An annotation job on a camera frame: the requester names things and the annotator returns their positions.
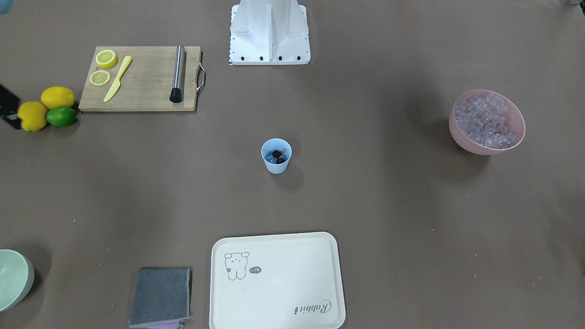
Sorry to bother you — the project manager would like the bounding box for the yellow lemon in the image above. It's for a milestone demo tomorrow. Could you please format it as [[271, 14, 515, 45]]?
[[41, 86, 75, 110], [17, 101, 48, 133]]

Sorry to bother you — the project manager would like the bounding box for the blue plastic cup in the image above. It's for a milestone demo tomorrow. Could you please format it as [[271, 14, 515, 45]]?
[[261, 138, 292, 174]]

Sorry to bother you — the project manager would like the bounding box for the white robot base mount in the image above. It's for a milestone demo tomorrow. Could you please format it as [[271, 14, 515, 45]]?
[[229, 0, 311, 65]]

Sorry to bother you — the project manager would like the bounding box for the steel muddler black tip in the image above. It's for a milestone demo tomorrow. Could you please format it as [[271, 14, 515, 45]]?
[[169, 44, 186, 103]]

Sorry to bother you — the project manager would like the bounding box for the grey folded cloth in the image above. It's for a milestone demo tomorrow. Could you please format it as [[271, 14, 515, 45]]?
[[129, 267, 191, 329]]

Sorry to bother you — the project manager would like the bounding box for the lemon slice upper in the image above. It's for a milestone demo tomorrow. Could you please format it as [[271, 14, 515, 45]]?
[[95, 49, 118, 69]]

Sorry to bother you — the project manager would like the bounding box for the lemon half lower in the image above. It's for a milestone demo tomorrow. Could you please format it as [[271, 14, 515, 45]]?
[[89, 69, 111, 87]]

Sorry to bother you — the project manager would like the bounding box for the pink bowl of ice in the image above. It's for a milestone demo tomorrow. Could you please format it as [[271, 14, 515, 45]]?
[[449, 89, 525, 155]]

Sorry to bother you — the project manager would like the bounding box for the green lime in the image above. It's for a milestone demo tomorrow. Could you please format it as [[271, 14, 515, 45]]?
[[46, 106, 77, 127]]

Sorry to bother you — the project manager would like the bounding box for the wooden cutting board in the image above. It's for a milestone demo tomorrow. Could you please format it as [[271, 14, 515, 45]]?
[[79, 46, 205, 112]]

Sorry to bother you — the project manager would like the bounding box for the cream rabbit tray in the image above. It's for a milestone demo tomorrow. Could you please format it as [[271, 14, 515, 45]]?
[[209, 232, 346, 329]]

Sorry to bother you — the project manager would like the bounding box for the mint green bowl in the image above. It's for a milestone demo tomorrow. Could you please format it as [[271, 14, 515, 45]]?
[[0, 249, 35, 312]]

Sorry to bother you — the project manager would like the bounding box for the yellow lemon upper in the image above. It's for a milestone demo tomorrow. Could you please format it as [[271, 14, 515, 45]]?
[[41, 86, 75, 110]]

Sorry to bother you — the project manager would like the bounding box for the yellow plastic knife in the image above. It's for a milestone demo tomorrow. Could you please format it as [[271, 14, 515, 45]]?
[[103, 55, 133, 102]]

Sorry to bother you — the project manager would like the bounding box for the yellow lemon lower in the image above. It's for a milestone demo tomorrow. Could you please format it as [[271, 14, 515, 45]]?
[[17, 101, 48, 133]]

